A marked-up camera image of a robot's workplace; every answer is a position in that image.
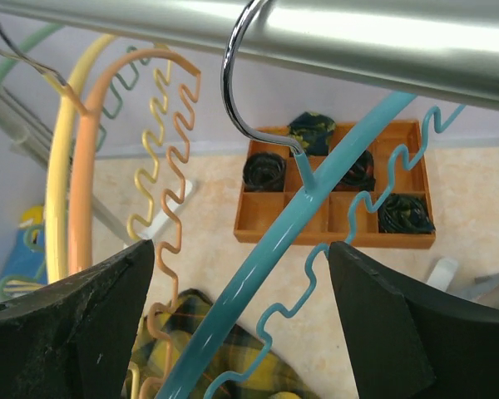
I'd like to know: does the dark rolled sock left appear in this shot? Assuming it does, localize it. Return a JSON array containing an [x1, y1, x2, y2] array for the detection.
[[243, 152, 286, 192]]

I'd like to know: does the blue folded cloth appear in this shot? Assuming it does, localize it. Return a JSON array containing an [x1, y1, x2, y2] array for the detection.
[[0, 204, 47, 300]]

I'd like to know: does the green hanger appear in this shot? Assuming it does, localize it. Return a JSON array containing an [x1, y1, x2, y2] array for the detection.
[[0, 22, 151, 300]]

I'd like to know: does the dark rolled sock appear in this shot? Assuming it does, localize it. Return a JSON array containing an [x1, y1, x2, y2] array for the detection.
[[378, 194, 436, 234], [243, 152, 286, 192], [340, 150, 376, 191]]

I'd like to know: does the yellow plaid shirt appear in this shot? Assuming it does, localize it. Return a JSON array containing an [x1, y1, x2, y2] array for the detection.
[[131, 289, 318, 398]]

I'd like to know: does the grey shirt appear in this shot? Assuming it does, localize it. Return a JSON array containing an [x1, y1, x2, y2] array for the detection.
[[472, 273, 499, 309]]

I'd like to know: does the orange hanger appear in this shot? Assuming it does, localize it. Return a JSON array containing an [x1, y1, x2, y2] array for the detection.
[[0, 37, 202, 399]]

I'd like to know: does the dark rolled sock middle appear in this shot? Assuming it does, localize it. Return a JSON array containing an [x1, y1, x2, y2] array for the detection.
[[340, 150, 376, 191]]

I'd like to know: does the dark rolled sock right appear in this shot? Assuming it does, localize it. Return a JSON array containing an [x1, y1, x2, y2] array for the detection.
[[378, 194, 436, 234]]

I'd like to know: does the camouflage rolled sock top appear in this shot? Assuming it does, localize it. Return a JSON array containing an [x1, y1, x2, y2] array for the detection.
[[289, 111, 336, 156]]

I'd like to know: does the blue hanger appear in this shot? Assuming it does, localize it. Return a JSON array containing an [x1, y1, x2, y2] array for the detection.
[[153, 0, 469, 399]]

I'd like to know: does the yellow hanger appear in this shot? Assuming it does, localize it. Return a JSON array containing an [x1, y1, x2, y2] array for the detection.
[[44, 33, 171, 399]]

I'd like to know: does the white metal clothes rack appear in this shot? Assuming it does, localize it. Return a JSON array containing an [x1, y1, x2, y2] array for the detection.
[[0, 0, 499, 292]]

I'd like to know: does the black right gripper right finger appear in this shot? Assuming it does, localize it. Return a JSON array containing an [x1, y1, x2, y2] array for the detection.
[[328, 242, 499, 398]]

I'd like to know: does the wooden compartment tray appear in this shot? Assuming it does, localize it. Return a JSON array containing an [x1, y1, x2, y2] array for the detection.
[[234, 120, 436, 249]]

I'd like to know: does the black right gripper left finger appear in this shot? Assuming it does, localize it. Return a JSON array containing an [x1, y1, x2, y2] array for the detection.
[[0, 240, 155, 398]]

